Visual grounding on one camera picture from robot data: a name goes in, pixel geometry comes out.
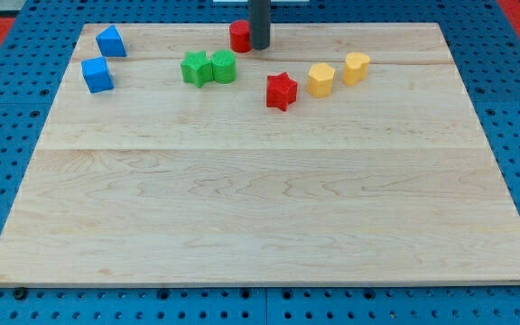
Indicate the red star block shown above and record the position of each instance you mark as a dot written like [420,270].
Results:
[281,91]

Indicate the green star block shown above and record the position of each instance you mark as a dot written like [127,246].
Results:
[196,68]

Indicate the light wooden board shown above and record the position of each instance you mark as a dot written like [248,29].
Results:
[158,183]

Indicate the green cylinder block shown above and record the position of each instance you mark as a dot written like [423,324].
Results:
[224,66]

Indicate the yellow hexagon block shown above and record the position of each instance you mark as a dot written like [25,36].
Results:
[320,82]

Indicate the red cylinder block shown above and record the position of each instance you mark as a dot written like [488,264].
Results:
[239,36]

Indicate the yellow heart block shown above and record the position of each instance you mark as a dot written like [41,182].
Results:
[355,69]

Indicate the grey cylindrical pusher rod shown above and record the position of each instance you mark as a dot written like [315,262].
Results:
[259,17]

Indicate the blue cube block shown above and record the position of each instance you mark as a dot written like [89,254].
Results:
[96,74]

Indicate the blue triangle block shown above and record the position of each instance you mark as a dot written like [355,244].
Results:
[110,42]

